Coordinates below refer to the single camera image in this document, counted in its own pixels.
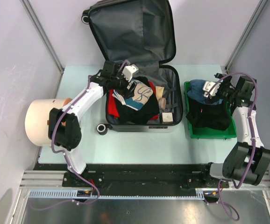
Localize white black space suitcase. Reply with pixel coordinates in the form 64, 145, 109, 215
81, 0, 183, 132

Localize blue cloth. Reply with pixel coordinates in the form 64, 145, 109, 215
187, 79, 222, 105

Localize red cloth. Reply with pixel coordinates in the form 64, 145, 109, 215
107, 81, 156, 118

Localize green plastic tray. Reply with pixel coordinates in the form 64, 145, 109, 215
184, 82, 237, 140

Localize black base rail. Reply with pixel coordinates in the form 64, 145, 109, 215
34, 163, 229, 204

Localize grey slotted cable duct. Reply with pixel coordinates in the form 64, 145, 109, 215
28, 189, 205, 200

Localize round wooden disc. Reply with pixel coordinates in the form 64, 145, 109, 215
158, 97, 167, 111

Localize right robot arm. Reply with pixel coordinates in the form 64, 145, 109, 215
201, 72, 270, 189

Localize white square box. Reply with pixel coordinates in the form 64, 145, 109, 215
162, 112, 173, 123

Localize teal cream sock towel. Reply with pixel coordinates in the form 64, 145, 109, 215
112, 79, 153, 111

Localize beige wooden block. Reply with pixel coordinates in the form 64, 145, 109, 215
156, 86, 164, 101

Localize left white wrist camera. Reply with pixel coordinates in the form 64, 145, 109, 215
122, 64, 139, 82

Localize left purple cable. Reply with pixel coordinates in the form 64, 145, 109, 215
30, 60, 131, 211

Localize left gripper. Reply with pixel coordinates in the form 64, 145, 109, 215
111, 69, 137, 100

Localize black clothing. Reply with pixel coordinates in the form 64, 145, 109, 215
186, 98, 231, 131

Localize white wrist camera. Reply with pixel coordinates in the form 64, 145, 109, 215
202, 81, 220, 98
122, 64, 139, 82

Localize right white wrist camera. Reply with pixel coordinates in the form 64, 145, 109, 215
202, 81, 220, 98

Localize beige drum with orange lid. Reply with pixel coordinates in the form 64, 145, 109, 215
25, 98, 72, 147

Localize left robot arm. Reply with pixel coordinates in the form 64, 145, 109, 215
48, 60, 139, 187

